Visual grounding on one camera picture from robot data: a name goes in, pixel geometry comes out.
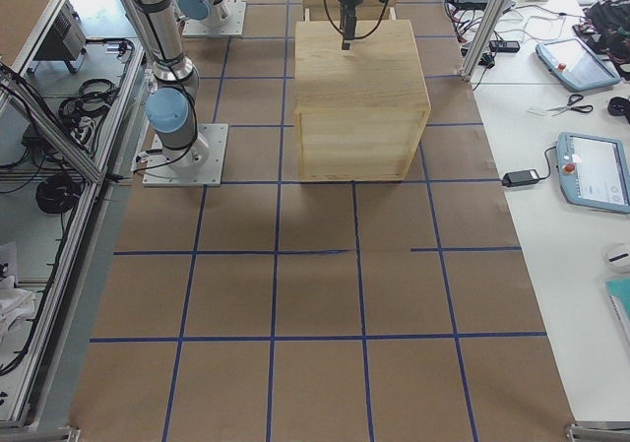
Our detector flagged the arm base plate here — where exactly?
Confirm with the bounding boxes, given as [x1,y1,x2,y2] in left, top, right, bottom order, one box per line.
[183,0,247,38]
[142,123,229,187]

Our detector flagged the aluminium frame post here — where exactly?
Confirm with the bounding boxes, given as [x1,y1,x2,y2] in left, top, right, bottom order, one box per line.
[460,0,508,81]

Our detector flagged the black power adapter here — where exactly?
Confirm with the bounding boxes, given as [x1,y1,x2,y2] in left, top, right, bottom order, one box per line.
[501,169,540,188]

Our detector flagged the far blue teach pendant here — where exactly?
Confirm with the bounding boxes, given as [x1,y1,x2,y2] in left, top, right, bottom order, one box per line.
[535,37,621,93]

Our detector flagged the wooden drawer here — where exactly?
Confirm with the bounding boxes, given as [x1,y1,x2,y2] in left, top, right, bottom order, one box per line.
[301,0,398,23]

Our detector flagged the black handled scissors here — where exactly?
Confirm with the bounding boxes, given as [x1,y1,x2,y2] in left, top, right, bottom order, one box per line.
[547,94,594,116]

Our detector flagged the wooden drawer cabinet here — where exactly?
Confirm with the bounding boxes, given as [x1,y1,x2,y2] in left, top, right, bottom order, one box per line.
[294,20,431,182]

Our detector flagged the blue teach pendant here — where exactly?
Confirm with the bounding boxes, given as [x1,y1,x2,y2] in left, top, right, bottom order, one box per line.
[535,37,621,93]
[556,132,629,215]

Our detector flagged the near blue teach pendant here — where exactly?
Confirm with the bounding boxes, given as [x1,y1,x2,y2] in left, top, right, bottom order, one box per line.
[556,132,629,215]

